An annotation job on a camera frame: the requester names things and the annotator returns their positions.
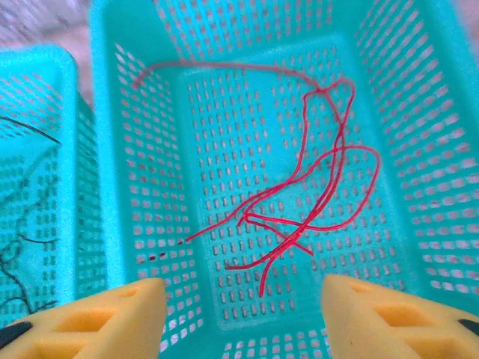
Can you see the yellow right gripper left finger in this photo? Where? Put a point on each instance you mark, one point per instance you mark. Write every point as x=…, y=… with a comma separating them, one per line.
x=93, y=325

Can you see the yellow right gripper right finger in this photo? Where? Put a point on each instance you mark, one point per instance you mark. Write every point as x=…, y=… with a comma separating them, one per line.
x=393, y=325

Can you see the teal plastic basket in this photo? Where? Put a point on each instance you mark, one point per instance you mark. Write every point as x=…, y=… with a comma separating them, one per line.
x=239, y=149
x=33, y=187

